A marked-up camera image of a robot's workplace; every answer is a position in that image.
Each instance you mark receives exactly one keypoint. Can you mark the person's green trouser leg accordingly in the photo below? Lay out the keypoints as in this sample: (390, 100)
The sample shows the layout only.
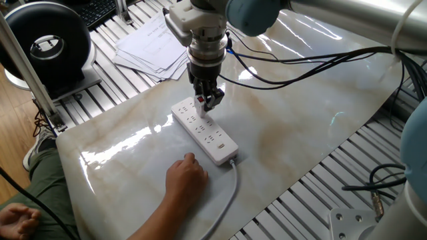
(50, 186)

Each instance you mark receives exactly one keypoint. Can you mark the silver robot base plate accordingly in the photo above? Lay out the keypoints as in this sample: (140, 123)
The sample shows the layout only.
(347, 226)

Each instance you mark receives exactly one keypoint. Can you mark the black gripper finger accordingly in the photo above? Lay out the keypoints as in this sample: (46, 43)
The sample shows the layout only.
(215, 98)
(198, 88)

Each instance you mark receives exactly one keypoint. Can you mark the person's right hand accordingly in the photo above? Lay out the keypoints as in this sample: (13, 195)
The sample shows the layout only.
(187, 180)

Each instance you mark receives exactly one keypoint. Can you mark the marble pattern table mat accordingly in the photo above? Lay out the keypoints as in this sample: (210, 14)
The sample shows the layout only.
(283, 133)

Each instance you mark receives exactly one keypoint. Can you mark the white power strip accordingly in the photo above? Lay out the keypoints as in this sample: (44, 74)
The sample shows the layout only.
(213, 140)

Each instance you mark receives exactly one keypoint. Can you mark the stack of white papers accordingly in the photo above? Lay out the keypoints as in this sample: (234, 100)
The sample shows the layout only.
(146, 50)

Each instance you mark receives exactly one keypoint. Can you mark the white bulb holder adapter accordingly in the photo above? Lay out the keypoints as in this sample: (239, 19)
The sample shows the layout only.
(200, 105)

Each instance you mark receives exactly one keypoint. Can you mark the black computer keyboard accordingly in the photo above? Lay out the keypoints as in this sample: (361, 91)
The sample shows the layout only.
(96, 10)

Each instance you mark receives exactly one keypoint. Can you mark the person's right forearm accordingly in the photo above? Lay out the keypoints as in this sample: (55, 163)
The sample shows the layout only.
(156, 220)

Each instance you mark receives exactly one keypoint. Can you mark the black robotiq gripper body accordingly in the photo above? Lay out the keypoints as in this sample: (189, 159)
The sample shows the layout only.
(204, 73)

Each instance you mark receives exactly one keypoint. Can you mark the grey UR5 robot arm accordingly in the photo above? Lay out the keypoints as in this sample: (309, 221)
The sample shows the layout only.
(333, 16)

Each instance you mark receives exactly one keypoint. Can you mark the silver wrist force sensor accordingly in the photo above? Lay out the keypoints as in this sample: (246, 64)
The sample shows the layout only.
(207, 46)

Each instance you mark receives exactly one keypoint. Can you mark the person's left hand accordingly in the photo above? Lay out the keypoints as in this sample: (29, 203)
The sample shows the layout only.
(16, 223)

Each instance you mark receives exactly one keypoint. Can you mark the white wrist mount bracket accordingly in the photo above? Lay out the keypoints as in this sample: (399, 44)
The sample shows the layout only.
(193, 18)

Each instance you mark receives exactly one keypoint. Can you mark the grey white sneaker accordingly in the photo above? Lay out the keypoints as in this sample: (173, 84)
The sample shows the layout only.
(36, 146)

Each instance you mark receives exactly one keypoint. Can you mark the aluminium frame post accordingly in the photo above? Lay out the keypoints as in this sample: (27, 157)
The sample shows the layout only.
(124, 13)
(26, 70)

